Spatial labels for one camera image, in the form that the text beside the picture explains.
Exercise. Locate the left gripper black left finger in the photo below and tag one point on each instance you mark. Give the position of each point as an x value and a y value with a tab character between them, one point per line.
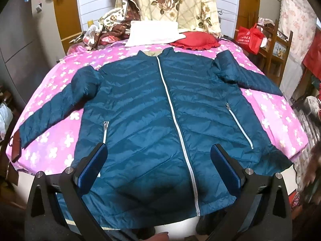
44	218

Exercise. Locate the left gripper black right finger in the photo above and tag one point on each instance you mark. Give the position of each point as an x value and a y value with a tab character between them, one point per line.
261	210

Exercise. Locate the teal quilted down jacket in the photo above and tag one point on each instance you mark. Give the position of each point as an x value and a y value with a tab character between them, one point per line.
159	117

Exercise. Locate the person's left hand thumb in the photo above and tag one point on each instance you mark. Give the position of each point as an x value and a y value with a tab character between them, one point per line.
159	237

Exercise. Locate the pink floral bed sheet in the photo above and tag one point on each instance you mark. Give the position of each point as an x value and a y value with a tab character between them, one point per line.
53	151

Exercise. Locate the white plastic bag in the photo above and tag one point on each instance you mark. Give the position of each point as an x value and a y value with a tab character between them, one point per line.
5	120

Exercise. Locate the wooden shelf rack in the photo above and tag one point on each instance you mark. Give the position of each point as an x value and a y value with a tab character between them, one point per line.
273	56

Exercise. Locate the red hanging cloth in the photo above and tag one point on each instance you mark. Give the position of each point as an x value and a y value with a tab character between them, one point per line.
312	60

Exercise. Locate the grey wardrobe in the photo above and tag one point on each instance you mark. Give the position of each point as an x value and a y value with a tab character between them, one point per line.
23	61

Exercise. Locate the red shopping bag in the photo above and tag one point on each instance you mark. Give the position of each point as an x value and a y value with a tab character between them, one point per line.
250	39

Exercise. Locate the red ruffled cushion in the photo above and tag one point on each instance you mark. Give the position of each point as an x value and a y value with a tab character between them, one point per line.
197	41

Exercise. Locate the pink floral curtain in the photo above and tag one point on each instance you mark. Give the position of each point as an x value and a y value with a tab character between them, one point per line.
298	17

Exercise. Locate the white pillow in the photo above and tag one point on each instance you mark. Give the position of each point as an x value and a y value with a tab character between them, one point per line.
150	32

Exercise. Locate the white slatted headboard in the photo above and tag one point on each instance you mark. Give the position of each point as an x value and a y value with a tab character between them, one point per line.
94	9

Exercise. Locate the cream floral quilt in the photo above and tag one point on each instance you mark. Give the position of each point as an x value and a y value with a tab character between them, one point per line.
191	15

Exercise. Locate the brown floral blanket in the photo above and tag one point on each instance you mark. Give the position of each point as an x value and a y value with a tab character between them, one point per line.
112	26

